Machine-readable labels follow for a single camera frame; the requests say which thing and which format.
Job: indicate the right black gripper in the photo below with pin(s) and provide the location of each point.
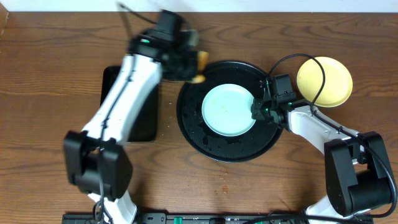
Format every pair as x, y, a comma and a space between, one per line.
258, 109

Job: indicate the light blue plate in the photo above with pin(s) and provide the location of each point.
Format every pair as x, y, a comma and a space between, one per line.
226, 110

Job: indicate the yellow plate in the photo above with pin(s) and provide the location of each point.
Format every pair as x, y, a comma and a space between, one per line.
338, 82

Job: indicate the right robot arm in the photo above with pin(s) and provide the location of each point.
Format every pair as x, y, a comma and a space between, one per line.
358, 173

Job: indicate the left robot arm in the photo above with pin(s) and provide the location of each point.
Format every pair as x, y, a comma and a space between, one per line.
94, 157

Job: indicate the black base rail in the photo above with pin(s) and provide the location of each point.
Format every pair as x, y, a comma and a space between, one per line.
162, 218

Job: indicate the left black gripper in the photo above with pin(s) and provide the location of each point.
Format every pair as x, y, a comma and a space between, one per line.
189, 66

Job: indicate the green and yellow sponge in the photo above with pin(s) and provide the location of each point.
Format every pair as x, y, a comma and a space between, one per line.
202, 60

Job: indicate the black rectangular tray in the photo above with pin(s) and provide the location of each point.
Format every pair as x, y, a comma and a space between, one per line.
145, 126

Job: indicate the round black tray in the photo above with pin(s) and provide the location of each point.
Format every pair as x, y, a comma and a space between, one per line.
250, 145

